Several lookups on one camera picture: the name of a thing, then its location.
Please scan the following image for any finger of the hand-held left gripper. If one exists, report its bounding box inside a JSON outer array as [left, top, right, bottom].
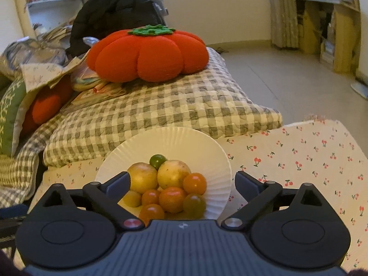
[[0, 206, 28, 228]]

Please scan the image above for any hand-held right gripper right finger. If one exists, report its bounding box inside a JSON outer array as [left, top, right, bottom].
[[221, 171, 340, 231]]

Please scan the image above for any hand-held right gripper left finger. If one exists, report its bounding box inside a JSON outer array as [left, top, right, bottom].
[[29, 171, 145, 232]]

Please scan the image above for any small yellow fruit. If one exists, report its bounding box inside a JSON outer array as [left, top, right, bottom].
[[122, 190, 142, 207]]

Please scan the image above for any bright green tomato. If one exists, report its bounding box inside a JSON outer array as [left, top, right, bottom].
[[149, 154, 168, 170]]

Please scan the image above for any olive green tomato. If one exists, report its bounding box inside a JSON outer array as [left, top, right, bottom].
[[183, 193, 206, 218]]

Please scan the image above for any large orange tomato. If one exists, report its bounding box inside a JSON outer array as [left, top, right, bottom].
[[159, 187, 187, 214]]

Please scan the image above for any white ribbed plate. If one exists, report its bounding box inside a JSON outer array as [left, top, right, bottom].
[[95, 126, 232, 220]]

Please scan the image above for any large yellow fruit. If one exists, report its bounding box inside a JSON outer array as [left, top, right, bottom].
[[126, 163, 158, 194], [157, 160, 192, 190]]

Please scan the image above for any cherry print sheet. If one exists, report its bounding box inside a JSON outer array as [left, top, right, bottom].
[[29, 119, 368, 273]]

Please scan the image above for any green patterned pillow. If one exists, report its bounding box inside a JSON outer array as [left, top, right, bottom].
[[0, 77, 28, 156]]

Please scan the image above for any red plush cushion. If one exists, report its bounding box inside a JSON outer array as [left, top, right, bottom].
[[21, 83, 74, 135]]

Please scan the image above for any clear plastic bag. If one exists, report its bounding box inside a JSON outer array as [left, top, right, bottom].
[[70, 63, 127, 93]]

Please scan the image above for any red tomato cushion green stem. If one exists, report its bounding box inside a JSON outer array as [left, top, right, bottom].
[[86, 24, 209, 83]]

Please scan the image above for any beige printed cloth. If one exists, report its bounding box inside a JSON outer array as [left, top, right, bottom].
[[21, 56, 88, 93]]

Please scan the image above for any grey stand base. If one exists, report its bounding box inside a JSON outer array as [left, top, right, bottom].
[[351, 80, 368, 100]]

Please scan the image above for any grey crumpled blanket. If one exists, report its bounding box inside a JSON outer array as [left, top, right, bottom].
[[0, 38, 69, 79]]

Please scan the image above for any patterned curtain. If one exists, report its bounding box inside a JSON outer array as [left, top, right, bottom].
[[274, 0, 301, 50]]

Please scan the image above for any black jacket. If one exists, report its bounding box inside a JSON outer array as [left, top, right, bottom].
[[69, 0, 168, 57]]

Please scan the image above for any wooden shelf unit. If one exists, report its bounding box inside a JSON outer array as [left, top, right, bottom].
[[296, 0, 363, 76]]

